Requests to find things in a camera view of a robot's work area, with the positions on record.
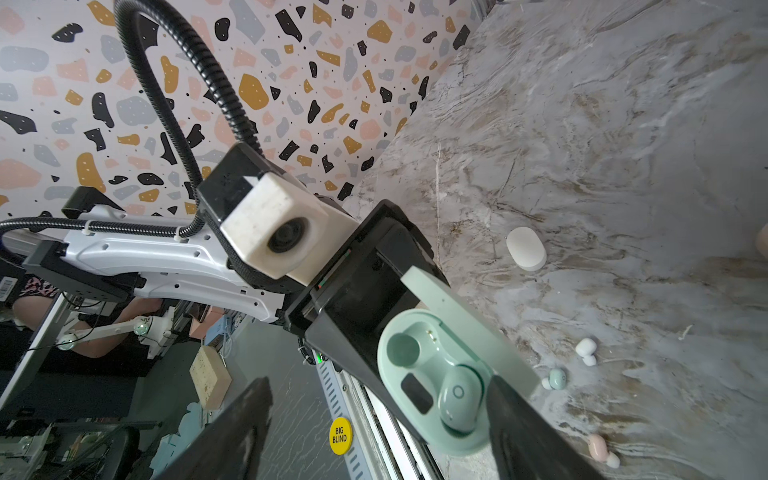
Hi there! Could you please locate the black corrugated cable conduit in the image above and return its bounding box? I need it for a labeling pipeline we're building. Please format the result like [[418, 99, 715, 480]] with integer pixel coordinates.
[[0, 0, 265, 241]]

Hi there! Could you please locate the yellow round sticker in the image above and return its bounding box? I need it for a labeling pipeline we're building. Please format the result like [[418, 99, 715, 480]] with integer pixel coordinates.
[[328, 417, 354, 456]]

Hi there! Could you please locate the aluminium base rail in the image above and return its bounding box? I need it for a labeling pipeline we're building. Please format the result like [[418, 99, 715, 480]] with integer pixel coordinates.
[[312, 351, 443, 480]]

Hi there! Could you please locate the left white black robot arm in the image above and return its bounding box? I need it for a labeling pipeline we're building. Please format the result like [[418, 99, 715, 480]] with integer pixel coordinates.
[[1, 177, 441, 433]]

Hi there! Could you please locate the white earbud far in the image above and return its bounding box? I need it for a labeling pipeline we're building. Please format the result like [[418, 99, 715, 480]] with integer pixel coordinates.
[[575, 338, 598, 366]]

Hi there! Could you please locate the pink earbud right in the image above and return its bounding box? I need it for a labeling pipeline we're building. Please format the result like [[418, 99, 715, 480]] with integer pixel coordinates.
[[587, 434, 621, 469]]

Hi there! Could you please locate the pink earbud case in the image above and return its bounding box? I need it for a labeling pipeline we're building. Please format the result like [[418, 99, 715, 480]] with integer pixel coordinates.
[[755, 224, 768, 259]]

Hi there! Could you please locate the white earbud case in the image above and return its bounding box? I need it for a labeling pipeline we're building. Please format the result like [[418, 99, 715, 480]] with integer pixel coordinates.
[[506, 227, 547, 272]]

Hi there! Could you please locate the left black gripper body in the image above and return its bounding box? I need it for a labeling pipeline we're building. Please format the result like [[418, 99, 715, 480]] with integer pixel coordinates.
[[282, 200, 447, 345]]

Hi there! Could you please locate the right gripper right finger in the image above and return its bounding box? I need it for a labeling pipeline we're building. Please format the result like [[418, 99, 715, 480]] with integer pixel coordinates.
[[486, 376, 603, 480]]

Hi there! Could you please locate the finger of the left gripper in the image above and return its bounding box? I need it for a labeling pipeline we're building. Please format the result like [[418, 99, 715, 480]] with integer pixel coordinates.
[[302, 311, 444, 446]]

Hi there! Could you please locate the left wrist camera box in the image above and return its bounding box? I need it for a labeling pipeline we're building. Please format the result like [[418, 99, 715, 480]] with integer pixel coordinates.
[[197, 143, 359, 293]]

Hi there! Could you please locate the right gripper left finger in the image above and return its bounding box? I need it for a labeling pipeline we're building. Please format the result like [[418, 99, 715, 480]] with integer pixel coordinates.
[[158, 377, 273, 480]]

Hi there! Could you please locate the mint green earbud case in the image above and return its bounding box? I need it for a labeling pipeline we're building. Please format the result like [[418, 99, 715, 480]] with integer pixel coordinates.
[[401, 267, 539, 456]]

